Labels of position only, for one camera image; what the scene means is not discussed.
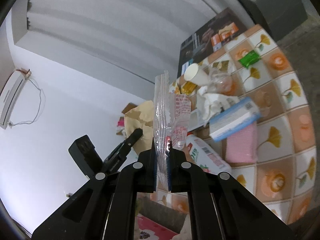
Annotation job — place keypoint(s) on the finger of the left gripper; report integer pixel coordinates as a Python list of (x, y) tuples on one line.
[(130, 141)]

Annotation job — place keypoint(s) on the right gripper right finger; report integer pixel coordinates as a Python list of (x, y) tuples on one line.
[(219, 206)]

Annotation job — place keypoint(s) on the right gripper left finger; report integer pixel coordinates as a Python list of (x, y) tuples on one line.
[(105, 206)]

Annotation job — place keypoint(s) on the white yogurt drink bottle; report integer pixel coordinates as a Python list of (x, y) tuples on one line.
[(203, 155)]

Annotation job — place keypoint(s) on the clear red printed plastic bag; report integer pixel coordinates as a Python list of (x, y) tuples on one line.
[(170, 125)]

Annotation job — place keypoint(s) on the pink sponge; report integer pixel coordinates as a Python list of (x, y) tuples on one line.
[(242, 145)]

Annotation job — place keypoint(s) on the blue white medicine box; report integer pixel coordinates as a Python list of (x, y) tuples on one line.
[(234, 119)]

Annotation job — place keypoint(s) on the white tissue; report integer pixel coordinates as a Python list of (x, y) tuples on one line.
[(212, 104)]

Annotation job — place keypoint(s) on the clear plastic bowl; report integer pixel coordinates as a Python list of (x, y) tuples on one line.
[(220, 82)]

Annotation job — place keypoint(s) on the cardboard box with clutter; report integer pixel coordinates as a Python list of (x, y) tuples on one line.
[(138, 117)]

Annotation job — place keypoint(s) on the patterned tablecloth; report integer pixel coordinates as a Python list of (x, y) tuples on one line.
[(284, 174)]

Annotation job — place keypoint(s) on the gold foil packet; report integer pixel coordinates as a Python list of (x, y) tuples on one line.
[(188, 88)]

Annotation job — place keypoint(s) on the white air conditioner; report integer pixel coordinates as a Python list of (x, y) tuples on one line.
[(10, 93)]

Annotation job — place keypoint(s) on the white paper cup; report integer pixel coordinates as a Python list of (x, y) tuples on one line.
[(196, 75)]

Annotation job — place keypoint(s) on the grey curtain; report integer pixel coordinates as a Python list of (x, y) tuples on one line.
[(142, 37)]

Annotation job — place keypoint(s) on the small green packet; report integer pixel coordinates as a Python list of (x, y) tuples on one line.
[(249, 59)]

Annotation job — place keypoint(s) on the dark printed poster board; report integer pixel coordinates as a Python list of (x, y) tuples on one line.
[(211, 37)]

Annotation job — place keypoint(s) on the grey cabinet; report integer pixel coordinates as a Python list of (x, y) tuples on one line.
[(277, 17)]

